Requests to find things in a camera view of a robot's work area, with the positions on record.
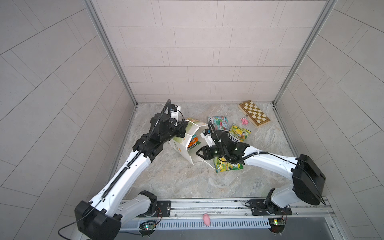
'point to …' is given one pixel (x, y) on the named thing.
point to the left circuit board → (147, 225)
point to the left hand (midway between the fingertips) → (191, 121)
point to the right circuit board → (277, 225)
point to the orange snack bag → (193, 142)
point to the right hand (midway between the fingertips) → (198, 153)
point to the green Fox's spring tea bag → (238, 134)
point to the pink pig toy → (244, 121)
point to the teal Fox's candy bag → (220, 123)
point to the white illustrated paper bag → (194, 127)
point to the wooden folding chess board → (256, 117)
